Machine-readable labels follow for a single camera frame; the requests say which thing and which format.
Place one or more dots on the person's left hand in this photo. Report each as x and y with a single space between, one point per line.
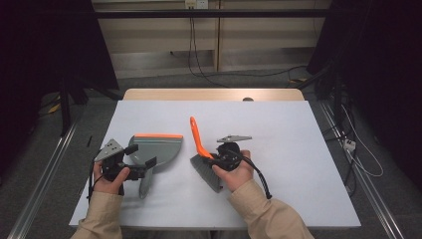
106 184

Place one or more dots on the black metal stand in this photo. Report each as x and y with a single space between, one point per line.
65 106

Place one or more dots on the white table mat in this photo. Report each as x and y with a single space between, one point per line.
282 172

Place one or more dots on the white wall socket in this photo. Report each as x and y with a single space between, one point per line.
196 4

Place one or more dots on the small black stick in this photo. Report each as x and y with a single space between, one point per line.
89 141

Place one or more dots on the grey dustpan with orange edge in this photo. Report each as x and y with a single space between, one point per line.
159 151

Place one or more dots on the person's right hand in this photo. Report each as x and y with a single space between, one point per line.
237 177

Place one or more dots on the black curtain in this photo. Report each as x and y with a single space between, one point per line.
381 66
43 43

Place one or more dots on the aluminium floor rail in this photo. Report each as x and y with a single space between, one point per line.
365 186
43 179

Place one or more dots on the white power adapter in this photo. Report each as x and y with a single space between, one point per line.
349 145

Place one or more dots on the orange brush with grey bristles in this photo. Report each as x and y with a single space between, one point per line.
197 136

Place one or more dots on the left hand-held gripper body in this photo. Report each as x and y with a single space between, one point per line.
109 152

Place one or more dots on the black horizontal metal bar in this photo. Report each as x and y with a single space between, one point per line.
212 13

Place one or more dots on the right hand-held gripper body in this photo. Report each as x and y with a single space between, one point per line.
229 156

